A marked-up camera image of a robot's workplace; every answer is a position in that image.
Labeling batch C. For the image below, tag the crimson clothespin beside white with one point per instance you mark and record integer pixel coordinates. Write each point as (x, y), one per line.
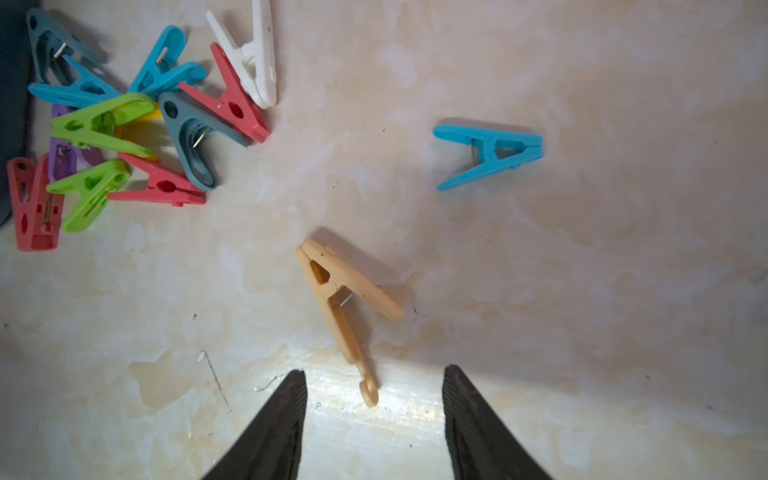
(234, 106)

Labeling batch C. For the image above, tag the blue clothespin in pile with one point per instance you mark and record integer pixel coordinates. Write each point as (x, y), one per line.
(160, 72)

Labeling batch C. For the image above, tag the white clothespin top pile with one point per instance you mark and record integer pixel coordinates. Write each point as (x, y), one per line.
(253, 62)

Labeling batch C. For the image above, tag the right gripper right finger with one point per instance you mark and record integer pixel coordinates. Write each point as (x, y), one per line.
(479, 444)

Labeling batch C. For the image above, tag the blue clothespin right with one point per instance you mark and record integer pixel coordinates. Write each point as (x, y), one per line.
(495, 151)

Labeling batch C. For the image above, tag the slate clothespin in pile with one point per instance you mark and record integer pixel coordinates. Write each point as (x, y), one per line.
(186, 123)

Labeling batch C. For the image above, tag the red clothespin in pile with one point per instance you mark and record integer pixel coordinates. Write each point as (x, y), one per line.
(163, 186)

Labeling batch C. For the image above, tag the dark teal storage box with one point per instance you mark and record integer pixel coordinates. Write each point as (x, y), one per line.
(16, 72)

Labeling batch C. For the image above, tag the yellow clothespin in pile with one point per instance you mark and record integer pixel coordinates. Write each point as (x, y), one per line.
(123, 126)

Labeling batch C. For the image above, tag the beige clothespin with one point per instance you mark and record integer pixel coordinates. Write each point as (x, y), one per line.
(329, 276)

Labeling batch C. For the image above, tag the purple clothespin in pile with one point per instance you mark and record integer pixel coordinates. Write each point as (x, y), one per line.
(64, 159)

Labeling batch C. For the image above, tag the red clothespin near box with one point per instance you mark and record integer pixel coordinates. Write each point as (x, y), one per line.
(37, 213)

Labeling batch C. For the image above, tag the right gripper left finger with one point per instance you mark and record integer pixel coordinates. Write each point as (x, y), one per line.
(270, 446)

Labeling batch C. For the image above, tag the green clothespin in pile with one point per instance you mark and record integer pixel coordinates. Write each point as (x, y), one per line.
(94, 126)

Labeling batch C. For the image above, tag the dark teal clothespin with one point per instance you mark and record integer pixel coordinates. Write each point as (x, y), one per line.
(50, 42)

